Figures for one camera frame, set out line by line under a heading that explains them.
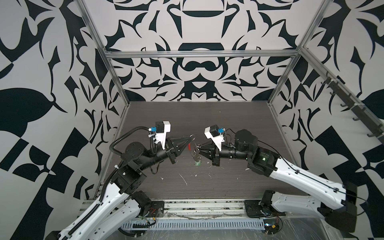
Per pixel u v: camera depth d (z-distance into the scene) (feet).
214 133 1.66
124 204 1.95
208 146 1.84
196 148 1.80
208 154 1.84
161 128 1.60
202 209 2.49
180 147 1.85
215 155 1.70
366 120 1.80
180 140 1.78
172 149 1.62
